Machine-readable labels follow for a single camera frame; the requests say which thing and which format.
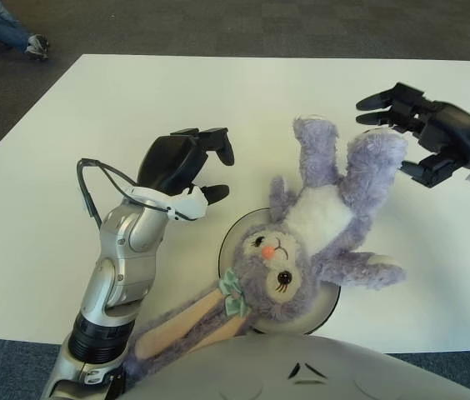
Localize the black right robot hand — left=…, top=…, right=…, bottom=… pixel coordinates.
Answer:
left=355, top=82, right=470, bottom=188

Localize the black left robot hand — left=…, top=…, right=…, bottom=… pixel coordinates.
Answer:
left=137, top=127, right=236, bottom=208

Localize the purple plush bunny doll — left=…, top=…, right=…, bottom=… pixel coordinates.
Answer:
left=124, top=115, right=410, bottom=376

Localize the white plate with black rim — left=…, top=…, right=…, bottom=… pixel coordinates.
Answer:
left=217, top=207, right=343, bottom=337

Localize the grey white sneaker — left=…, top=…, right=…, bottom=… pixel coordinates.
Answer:
left=24, top=33, right=51, bottom=60

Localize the silver robot torso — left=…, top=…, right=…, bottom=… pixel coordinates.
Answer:
left=117, top=332, right=470, bottom=400

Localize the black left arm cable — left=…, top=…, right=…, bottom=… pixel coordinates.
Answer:
left=76, top=157, right=178, bottom=220

